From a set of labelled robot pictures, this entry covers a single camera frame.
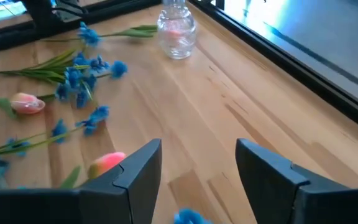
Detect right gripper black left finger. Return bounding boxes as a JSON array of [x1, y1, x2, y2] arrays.
[[79, 138, 163, 224]]

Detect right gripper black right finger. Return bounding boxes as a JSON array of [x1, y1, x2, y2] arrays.
[[234, 138, 351, 224]]

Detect pink artificial tulip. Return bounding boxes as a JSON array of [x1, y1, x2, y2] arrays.
[[59, 151, 127, 190], [0, 91, 55, 119], [99, 24, 158, 40]]

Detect clear glass vase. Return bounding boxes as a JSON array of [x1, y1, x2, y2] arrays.
[[156, 0, 198, 60]]

